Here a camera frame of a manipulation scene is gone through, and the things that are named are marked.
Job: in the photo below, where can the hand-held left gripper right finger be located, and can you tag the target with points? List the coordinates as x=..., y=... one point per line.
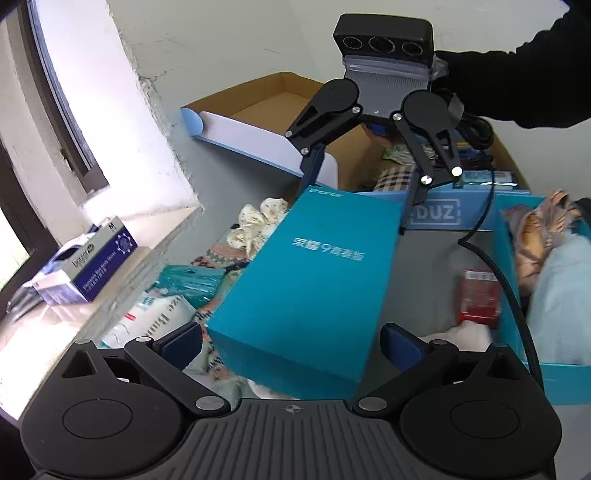
x=401, y=348

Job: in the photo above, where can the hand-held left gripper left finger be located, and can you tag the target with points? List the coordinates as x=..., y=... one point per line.
x=182, y=344

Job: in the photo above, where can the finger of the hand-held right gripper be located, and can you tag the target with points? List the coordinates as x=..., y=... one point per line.
x=416, y=197
x=313, y=173

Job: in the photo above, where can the teal box lid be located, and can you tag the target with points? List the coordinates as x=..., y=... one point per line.
x=314, y=281

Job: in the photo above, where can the teal box base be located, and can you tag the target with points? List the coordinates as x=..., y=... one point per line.
x=508, y=277

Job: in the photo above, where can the tan patterned cloth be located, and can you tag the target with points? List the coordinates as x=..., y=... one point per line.
x=535, y=230

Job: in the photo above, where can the light blue cloth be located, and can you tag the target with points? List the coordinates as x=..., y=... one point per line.
x=563, y=300

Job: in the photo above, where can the person's right forearm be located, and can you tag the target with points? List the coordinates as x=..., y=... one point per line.
x=531, y=83

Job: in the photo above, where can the plaid pouch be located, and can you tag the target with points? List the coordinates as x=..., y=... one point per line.
x=395, y=180

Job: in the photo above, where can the white printed packet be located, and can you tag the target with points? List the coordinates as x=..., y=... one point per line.
x=147, y=321

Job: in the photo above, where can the green white snack packet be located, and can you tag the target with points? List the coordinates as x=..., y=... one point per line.
x=399, y=154

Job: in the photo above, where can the white cloth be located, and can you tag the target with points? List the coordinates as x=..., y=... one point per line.
x=457, y=334

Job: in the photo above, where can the teal plastic packet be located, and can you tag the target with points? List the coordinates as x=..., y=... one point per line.
x=191, y=284

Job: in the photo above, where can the small blue box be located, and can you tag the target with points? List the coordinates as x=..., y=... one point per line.
x=485, y=177

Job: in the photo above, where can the white spotted sock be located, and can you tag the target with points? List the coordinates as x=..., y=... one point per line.
x=258, y=221

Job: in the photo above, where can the brown cardboard box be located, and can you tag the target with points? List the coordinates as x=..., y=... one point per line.
x=277, y=101

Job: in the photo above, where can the red packet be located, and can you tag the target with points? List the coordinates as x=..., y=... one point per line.
x=480, y=295

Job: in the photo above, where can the stone window sill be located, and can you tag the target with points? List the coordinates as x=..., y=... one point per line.
x=152, y=240

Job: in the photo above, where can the blue white glove box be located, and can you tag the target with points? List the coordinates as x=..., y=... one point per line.
x=87, y=265

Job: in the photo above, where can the grey plastic bag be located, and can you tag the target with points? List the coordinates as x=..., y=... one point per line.
x=23, y=300

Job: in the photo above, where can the dark framed window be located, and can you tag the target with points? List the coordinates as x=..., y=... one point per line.
x=41, y=92

